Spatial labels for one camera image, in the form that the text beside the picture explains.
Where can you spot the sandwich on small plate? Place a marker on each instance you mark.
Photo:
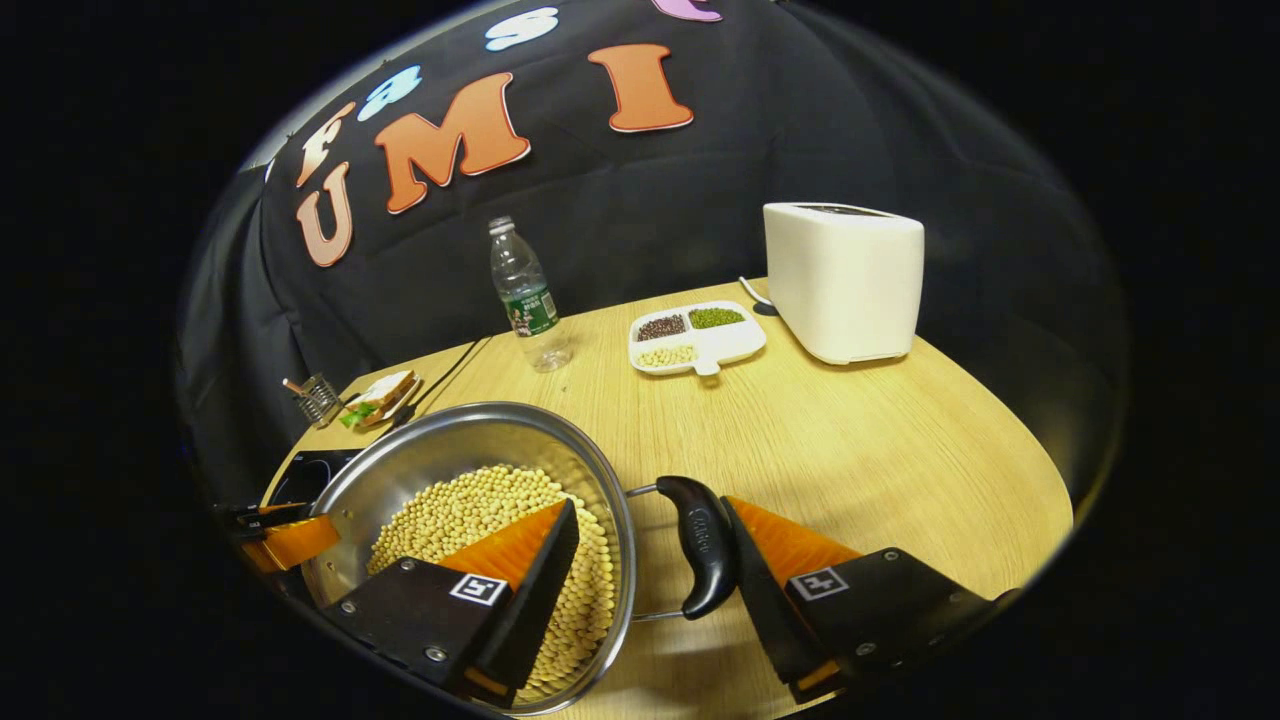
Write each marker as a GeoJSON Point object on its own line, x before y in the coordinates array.
{"type": "Point", "coordinates": [385, 395]}

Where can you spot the clear plastic water bottle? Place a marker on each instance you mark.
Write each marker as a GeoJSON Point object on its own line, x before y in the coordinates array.
{"type": "Point", "coordinates": [528, 300]}

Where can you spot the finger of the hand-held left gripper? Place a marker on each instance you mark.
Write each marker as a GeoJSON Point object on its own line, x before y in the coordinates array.
{"type": "Point", "coordinates": [295, 542]}

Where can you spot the black induction cooktop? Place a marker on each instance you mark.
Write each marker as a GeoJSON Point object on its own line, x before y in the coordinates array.
{"type": "Point", "coordinates": [305, 475]}

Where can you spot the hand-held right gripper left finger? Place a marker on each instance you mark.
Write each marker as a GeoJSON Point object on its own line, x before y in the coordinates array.
{"type": "Point", "coordinates": [540, 590]}

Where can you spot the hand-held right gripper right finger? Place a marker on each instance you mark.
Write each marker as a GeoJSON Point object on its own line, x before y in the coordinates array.
{"type": "Point", "coordinates": [765, 610]}

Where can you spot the pile of yellow soybeans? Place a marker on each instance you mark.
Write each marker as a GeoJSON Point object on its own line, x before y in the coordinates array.
{"type": "Point", "coordinates": [450, 515]}

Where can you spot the white toaster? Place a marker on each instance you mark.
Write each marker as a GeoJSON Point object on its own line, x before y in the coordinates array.
{"type": "Point", "coordinates": [845, 285]}

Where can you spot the white divided dish of beans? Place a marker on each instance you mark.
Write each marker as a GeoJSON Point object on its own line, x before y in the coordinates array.
{"type": "Point", "coordinates": [725, 345]}

